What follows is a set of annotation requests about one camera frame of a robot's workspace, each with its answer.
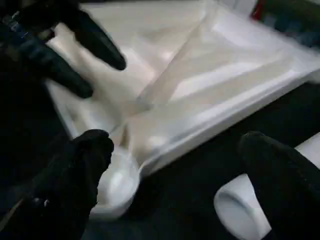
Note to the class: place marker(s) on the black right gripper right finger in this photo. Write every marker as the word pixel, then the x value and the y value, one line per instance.
pixel 287 187

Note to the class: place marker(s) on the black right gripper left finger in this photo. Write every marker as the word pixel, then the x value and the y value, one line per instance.
pixel 62 187

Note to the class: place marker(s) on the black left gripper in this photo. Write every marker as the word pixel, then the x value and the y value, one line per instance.
pixel 25 37

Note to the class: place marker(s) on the white plastic table leg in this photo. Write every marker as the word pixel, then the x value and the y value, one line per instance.
pixel 237 212

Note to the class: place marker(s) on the white plastic table top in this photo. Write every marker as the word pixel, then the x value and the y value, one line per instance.
pixel 200 75

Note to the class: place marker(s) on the black work mat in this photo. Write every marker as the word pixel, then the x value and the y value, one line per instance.
pixel 187 200

